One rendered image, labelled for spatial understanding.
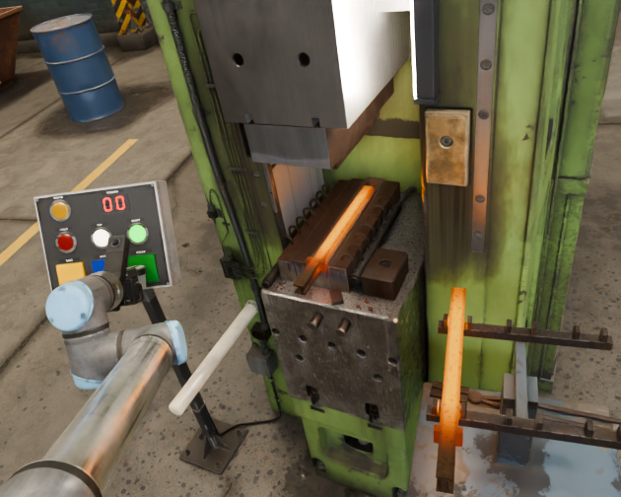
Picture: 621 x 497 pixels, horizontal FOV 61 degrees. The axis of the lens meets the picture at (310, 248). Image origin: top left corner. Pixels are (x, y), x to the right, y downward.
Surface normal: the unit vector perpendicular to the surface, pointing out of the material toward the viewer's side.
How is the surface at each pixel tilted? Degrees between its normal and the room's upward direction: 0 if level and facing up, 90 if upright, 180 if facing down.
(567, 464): 0
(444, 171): 90
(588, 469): 0
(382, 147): 90
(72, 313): 55
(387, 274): 0
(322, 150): 90
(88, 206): 60
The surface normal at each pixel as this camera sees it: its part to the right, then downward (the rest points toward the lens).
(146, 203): -0.09, 0.13
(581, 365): -0.15, -0.79
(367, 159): -0.43, 0.59
